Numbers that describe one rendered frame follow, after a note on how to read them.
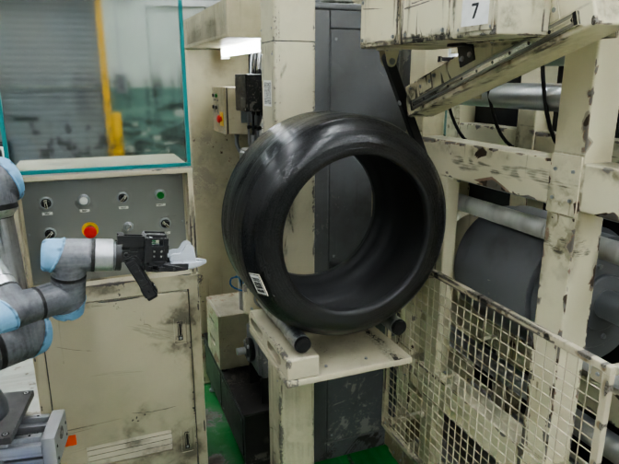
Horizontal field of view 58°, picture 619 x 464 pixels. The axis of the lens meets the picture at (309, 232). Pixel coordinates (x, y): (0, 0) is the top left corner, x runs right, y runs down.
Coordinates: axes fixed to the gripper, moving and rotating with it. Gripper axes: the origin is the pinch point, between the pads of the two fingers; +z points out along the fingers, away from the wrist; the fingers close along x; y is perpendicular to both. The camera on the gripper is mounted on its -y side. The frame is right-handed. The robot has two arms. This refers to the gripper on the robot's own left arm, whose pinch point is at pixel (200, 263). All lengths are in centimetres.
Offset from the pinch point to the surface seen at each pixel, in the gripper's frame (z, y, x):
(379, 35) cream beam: 47, 62, 13
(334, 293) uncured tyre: 44.1, -13.3, 13.4
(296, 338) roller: 23.8, -16.9, -8.9
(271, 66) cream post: 22, 50, 29
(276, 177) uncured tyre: 13.6, 24.0, -10.6
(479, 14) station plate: 47, 63, -30
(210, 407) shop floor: 34, -108, 112
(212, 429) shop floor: 31, -108, 94
